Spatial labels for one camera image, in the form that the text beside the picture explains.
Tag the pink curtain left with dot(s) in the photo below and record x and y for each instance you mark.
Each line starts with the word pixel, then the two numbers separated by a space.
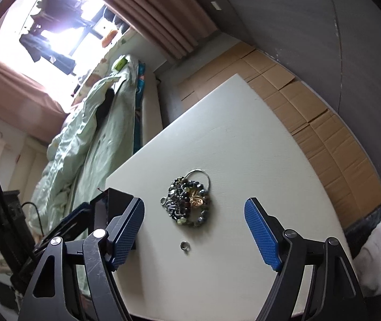
pixel 26 106

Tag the bed with green sheet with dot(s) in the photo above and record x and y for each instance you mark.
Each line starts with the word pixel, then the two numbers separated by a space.
pixel 147 106

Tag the black jewelry box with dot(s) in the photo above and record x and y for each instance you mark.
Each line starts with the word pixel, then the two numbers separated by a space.
pixel 110 207

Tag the pink curtain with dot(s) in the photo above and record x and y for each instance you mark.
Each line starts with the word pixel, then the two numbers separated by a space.
pixel 26 106
pixel 175 27

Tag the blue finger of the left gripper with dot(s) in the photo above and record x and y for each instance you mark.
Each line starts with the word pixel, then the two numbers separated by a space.
pixel 74 223

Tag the pink curtain right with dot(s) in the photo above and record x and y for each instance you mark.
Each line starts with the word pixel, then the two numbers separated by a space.
pixel 175 27

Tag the white wall switch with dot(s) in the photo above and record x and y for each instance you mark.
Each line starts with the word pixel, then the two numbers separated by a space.
pixel 216 6

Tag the flattened cardboard sheets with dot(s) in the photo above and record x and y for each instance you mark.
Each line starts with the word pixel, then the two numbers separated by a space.
pixel 343 167

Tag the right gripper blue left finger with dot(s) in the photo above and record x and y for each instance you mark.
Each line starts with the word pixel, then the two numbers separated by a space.
pixel 53 292

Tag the green small object on bed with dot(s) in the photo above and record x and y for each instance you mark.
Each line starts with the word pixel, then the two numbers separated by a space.
pixel 119 63

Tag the hanging dark clothes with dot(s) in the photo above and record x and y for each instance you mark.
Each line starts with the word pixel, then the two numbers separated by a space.
pixel 64 32

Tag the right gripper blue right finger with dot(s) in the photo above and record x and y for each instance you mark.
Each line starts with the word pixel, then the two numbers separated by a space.
pixel 334 291

